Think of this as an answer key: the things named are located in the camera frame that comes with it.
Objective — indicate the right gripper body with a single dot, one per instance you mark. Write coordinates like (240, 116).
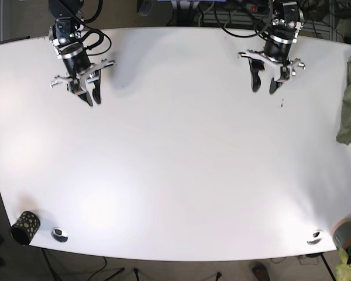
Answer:
(80, 71)

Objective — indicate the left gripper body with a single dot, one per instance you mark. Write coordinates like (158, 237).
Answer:
(275, 55)

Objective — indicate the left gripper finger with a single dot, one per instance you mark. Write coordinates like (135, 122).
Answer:
(255, 67)
(275, 84)

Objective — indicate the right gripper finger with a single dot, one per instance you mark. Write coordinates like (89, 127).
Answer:
(85, 96)
(96, 93)

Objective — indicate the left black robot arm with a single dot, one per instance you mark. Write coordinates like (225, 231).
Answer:
(280, 32)

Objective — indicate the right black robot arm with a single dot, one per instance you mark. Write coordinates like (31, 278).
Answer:
(72, 39)

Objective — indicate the black gold-dotted cup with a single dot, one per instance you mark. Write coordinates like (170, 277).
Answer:
(25, 228)

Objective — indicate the grey tape roll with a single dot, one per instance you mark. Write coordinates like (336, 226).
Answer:
(341, 234)

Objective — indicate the green potted plant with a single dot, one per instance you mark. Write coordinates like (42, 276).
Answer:
(343, 269)

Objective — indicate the left table cable grommet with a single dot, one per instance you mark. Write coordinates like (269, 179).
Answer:
(59, 235)

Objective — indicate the table cable grommet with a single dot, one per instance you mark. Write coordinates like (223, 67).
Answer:
(315, 237)
(59, 235)

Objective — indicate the right table cable grommet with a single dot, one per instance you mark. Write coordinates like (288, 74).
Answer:
(315, 237)

